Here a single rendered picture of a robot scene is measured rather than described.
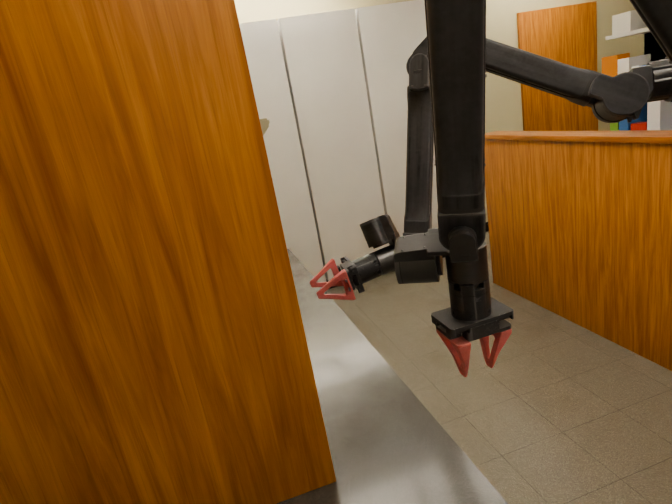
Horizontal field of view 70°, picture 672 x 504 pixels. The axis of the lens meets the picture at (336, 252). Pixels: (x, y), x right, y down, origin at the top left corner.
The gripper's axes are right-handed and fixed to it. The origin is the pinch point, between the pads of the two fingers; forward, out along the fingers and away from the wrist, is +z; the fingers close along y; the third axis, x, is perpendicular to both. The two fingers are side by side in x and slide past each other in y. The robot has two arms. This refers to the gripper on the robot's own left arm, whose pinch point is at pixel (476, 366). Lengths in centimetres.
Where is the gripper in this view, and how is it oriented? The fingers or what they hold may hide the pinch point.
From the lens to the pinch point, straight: 77.9
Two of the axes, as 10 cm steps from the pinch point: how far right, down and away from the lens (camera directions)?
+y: -9.4, 2.4, -2.3
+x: 2.9, 2.4, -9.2
